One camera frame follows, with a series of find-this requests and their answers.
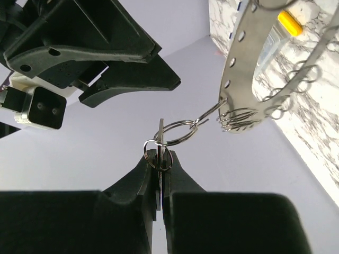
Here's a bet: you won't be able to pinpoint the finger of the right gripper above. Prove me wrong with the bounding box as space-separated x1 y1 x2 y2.
78 55 181 108

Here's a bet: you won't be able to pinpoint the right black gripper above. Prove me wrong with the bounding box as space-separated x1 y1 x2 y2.
1 1 161 78

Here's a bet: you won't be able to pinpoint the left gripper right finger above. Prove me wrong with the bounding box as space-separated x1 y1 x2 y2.
162 151 312 253

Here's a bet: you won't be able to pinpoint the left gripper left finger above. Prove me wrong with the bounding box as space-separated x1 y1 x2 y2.
1 158 155 253

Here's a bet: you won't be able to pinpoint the keys with blue tag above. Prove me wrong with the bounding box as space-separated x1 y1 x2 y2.
142 99 228 191

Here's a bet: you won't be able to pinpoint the perforated metal ring disc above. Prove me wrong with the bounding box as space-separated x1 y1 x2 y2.
217 1 338 133

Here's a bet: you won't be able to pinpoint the clear plastic organizer box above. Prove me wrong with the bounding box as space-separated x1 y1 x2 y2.
253 21 290 78

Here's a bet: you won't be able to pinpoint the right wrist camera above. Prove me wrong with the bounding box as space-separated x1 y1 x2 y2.
1 71 77 130

